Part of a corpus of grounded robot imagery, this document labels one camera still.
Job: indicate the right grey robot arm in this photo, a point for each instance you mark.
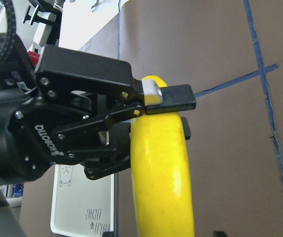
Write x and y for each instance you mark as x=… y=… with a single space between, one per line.
x=106 y=127

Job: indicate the white rectangular bear tray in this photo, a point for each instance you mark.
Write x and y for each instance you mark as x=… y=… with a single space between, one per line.
x=81 y=207

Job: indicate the red fire extinguisher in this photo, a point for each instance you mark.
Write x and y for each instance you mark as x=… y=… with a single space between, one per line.
x=34 y=57

